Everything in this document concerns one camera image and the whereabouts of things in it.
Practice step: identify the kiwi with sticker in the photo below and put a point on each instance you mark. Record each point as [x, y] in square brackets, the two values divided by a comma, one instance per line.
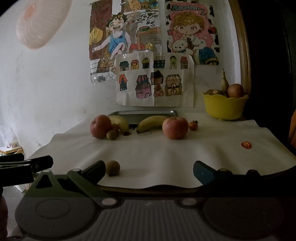
[214, 92]

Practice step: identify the yellow banana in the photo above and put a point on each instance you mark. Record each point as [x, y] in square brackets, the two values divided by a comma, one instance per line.
[121, 124]
[150, 122]

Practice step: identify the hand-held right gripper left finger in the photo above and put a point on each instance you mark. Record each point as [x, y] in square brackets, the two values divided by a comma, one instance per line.
[98, 170]

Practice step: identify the clear plastic bag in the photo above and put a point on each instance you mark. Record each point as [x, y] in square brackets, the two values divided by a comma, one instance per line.
[8, 139]

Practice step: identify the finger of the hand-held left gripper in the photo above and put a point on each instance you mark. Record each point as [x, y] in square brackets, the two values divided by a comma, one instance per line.
[25, 163]
[11, 157]

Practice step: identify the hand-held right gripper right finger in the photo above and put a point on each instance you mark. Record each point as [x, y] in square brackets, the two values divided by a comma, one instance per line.
[203, 172]

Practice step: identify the yellow plastic bowl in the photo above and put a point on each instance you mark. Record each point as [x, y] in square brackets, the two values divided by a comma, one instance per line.
[224, 107]

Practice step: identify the wooden frame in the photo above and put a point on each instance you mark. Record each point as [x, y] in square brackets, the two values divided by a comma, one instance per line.
[242, 46]

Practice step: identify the red apple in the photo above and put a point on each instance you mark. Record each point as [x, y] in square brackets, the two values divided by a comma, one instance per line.
[100, 127]
[175, 128]

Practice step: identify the white printed tablecloth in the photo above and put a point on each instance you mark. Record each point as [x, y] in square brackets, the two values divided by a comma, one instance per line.
[161, 157]

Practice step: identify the wall poster boy with fan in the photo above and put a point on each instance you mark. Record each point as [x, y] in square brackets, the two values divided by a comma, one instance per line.
[115, 37]

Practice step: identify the orange object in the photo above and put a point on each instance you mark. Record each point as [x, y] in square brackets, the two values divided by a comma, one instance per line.
[292, 129]

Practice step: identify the wall poster child with teddy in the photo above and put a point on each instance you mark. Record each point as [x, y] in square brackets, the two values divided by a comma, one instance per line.
[192, 34]

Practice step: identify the metal tray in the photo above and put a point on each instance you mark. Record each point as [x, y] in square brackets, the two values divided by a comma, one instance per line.
[148, 113]

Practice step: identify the round orange fruit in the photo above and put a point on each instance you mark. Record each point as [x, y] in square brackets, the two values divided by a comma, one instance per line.
[235, 90]

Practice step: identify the paper drawing of houses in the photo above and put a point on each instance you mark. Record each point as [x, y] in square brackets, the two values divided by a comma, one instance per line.
[155, 97]

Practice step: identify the cardboard box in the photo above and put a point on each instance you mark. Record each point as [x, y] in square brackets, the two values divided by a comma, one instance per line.
[11, 150]

